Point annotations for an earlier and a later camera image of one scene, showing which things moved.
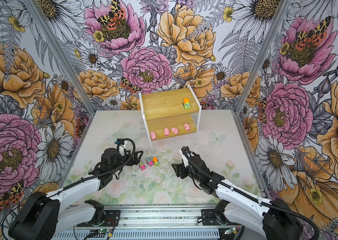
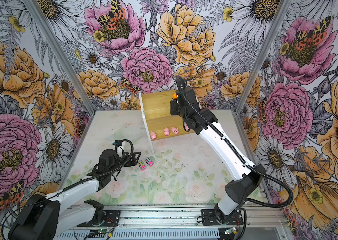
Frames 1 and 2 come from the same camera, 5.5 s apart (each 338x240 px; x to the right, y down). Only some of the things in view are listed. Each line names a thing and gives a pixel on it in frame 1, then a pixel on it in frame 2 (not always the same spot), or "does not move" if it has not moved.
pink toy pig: (166, 131) does not move
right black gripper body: (185, 172) to (176, 109)
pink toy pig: (153, 135) does not move
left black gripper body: (122, 161) does not move
